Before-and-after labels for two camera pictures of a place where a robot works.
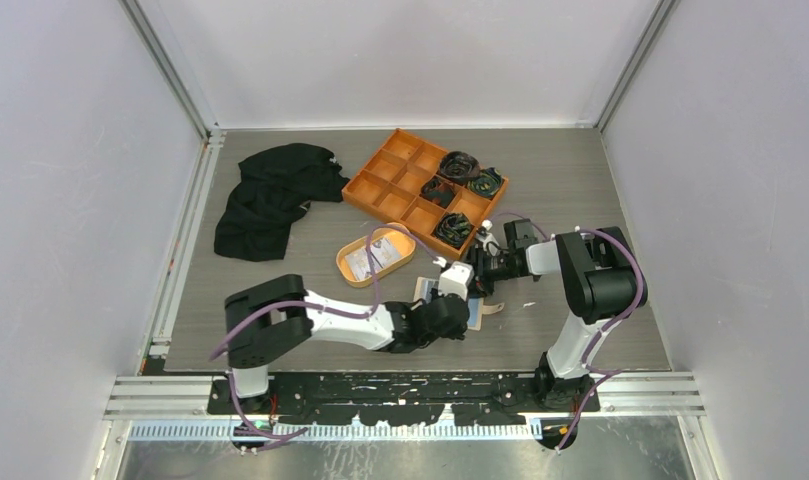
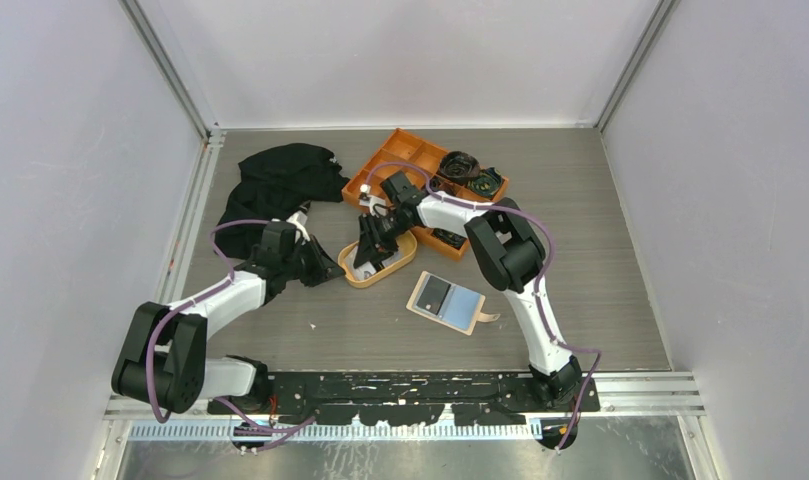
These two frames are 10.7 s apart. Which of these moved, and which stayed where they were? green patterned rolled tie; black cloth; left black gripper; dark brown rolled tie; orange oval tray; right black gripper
Moved: right black gripper; left black gripper
Stayed: orange oval tray; green patterned rolled tie; dark brown rolled tie; black cloth
